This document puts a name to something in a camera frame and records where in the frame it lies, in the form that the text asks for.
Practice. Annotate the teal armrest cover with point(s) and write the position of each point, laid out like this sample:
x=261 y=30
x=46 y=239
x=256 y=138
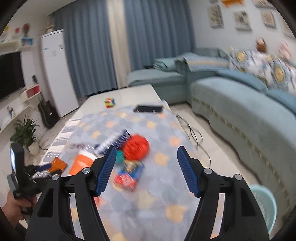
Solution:
x=203 y=62

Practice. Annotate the person's left hand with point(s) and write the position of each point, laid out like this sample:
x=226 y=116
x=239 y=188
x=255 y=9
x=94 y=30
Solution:
x=17 y=205

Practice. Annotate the red paddle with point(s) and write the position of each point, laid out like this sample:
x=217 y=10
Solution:
x=26 y=29

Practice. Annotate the red blue card box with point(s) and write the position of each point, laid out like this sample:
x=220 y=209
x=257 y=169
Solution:
x=128 y=173

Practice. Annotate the decoration on refrigerator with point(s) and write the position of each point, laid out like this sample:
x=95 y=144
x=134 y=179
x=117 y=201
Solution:
x=50 y=27

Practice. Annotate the blue curtain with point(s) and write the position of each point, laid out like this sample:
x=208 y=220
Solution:
x=87 y=51
x=159 y=32

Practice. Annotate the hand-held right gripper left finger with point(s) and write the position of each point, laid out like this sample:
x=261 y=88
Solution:
x=106 y=171

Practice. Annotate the black television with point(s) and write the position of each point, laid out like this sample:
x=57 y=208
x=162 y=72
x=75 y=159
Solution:
x=10 y=74

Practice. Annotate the green potted plant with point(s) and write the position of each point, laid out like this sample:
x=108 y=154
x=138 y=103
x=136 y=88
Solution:
x=25 y=134

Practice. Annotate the brown monkey plush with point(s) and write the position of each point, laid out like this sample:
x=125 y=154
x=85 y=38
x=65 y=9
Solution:
x=261 y=45

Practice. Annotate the cream curtain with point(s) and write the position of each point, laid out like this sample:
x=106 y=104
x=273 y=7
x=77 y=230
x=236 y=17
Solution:
x=119 y=46

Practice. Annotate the striped white table runner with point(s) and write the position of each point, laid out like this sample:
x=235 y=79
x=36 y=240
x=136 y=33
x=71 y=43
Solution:
x=67 y=132

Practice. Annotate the blue small picture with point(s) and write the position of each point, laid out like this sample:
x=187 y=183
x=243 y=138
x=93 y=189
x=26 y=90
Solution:
x=27 y=41

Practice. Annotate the floral cushion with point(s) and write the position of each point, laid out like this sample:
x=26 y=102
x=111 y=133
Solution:
x=247 y=61
x=282 y=74

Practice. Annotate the white wall shelf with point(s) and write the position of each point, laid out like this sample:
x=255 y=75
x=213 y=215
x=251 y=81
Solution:
x=10 y=46

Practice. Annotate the white red shelf box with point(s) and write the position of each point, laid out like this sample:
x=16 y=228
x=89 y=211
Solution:
x=31 y=92

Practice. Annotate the pink pig plush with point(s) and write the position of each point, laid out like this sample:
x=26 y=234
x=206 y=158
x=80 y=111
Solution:
x=285 y=49

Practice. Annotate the white refrigerator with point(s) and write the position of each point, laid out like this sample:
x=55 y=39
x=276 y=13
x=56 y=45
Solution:
x=60 y=76

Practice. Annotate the black phone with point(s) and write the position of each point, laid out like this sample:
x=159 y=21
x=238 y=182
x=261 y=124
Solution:
x=148 y=108

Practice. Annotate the black guitar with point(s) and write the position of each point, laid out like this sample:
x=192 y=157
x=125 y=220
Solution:
x=48 y=113

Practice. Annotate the person's left forearm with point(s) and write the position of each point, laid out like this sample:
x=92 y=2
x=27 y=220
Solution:
x=9 y=228

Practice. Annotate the teal plastic basket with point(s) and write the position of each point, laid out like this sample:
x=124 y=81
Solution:
x=266 y=204

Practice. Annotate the white curved shelf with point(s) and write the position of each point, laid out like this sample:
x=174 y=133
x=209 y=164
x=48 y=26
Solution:
x=16 y=115

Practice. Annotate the small teal object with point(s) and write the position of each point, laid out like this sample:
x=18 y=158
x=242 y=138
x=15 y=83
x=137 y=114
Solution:
x=119 y=157

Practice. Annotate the colourful puzzle cube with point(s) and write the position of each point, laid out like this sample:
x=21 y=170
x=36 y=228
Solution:
x=109 y=102

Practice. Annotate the blue white toothpaste box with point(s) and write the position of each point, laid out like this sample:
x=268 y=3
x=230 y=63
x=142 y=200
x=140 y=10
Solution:
x=115 y=140

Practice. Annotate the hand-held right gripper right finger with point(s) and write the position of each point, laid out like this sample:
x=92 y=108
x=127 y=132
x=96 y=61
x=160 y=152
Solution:
x=187 y=171

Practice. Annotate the orange paper cup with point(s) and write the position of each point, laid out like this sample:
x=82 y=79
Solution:
x=81 y=163

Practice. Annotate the teal sofa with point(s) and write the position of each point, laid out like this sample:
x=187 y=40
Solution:
x=231 y=104

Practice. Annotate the frameless canvas print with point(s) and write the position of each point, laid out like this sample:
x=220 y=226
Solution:
x=242 y=20

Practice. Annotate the blue patterned tablecloth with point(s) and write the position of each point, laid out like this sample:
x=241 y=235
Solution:
x=157 y=129

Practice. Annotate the orange mesh ball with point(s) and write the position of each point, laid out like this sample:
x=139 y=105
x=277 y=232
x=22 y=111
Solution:
x=136 y=147

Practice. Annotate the orange snack wrapper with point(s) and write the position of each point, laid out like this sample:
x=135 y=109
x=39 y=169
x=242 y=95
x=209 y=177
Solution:
x=57 y=165

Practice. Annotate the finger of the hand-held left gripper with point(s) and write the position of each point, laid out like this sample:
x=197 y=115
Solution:
x=42 y=168

